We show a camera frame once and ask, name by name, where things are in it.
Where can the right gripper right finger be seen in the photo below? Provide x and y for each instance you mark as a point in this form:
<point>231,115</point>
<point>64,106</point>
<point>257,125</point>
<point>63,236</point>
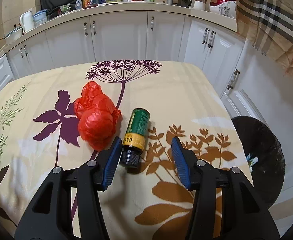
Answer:
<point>244,214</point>

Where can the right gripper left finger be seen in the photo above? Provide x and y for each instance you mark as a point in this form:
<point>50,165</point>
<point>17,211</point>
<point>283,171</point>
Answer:
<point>48,215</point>

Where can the red plastic bag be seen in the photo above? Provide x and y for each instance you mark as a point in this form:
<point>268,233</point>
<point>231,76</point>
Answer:
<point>97,115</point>

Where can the green yellow label bottle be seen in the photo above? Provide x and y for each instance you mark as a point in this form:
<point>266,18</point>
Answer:
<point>135,138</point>

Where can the black trash bin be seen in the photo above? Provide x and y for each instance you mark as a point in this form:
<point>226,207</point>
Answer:
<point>264,156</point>

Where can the white kitchen cabinets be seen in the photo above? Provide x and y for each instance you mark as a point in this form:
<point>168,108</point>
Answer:
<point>247,83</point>

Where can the floral beige tablecloth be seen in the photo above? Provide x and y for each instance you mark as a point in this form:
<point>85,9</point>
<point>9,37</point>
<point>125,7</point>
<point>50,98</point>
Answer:
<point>67,116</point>

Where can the white electric kettle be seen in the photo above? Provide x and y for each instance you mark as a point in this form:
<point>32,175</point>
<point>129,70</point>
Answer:
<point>27,21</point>

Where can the white spray bottle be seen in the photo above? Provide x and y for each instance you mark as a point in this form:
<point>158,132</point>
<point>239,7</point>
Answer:
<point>78,4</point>

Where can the plaid hanging cloth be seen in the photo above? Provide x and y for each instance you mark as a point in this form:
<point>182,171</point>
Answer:
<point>268,24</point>

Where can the red white rice cooker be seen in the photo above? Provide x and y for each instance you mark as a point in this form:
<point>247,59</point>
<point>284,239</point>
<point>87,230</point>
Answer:
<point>223,7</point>

